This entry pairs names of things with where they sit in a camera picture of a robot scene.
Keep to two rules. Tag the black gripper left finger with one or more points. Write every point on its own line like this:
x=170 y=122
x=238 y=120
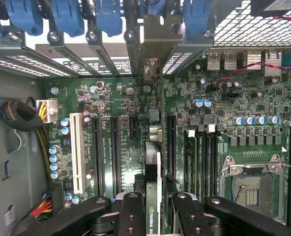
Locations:
x=132 y=216

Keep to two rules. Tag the graphics card expansion slot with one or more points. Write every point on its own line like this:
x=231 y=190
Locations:
x=171 y=142

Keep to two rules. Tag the metal expansion slot cover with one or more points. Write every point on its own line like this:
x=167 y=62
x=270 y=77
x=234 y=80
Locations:
x=94 y=39
x=199 y=48
x=133 y=54
x=54 y=40
x=14 y=40

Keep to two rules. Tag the CPU socket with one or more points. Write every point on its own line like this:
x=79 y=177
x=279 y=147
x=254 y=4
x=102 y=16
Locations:
x=253 y=191

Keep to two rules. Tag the white power connector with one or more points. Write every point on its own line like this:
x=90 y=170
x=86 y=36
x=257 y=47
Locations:
x=50 y=110

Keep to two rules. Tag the short black expansion slot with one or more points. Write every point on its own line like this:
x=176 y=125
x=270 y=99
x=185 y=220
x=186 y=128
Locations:
x=134 y=127

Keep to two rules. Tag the green motherboard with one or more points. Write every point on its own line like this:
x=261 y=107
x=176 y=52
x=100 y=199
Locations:
x=125 y=93

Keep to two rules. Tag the black open PC case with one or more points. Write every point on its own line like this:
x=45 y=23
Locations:
x=12 y=159

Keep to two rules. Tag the white PCI expansion slot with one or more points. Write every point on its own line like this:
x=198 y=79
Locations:
x=77 y=147

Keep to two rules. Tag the long black expansion slot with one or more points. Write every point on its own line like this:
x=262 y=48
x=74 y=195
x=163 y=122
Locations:
x=115 y=152
x=97 y=152

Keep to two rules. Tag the black RAM slot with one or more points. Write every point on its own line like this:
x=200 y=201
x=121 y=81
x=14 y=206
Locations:
x=201 y=167
x=218 y=152
x=210 y=167

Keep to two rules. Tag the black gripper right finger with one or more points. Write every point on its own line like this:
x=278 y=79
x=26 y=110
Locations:
x=189 y=218

